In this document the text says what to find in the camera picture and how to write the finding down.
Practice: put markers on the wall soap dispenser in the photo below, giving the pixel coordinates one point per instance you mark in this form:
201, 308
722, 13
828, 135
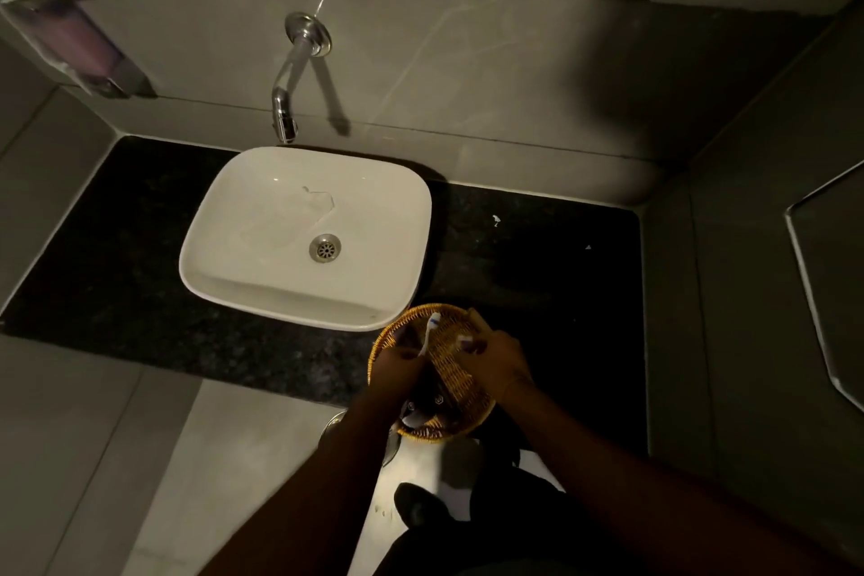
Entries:
81, 49

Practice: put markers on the chrome wall faucet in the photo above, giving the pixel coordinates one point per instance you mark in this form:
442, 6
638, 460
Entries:
291, 79

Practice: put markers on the person's dark trousers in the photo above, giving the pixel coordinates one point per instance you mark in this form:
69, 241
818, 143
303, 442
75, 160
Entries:
499, 528

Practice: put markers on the white blue toothbrush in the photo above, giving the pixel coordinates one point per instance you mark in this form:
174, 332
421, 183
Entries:
430, 330

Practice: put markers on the person's black shoe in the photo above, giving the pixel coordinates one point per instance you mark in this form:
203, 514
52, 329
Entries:
418, 505

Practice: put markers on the person's left forearm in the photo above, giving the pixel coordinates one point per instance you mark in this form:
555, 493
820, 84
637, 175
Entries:
317, 488

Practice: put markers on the metal sink drain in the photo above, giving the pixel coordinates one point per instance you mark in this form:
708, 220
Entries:
325, 248

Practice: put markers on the round wicker basket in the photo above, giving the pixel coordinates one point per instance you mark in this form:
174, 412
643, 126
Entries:
451, 363

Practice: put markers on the person's right hand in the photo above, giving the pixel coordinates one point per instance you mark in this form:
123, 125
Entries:
498, 363

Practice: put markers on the person's right forearm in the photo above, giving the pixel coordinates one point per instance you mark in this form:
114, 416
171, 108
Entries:
641, 494

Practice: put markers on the person's left hand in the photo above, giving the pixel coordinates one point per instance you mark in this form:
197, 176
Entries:
393, 374

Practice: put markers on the person's left fingers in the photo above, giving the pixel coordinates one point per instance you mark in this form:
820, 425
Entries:
409, 354

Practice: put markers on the hexagonal wall panel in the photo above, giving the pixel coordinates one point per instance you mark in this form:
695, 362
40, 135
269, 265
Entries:
827, 285

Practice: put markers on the person's right fingers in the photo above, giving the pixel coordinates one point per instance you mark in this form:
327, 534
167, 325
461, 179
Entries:
475, 334

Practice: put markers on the white ceramic sink basin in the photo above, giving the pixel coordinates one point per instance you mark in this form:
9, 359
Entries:
297, 238

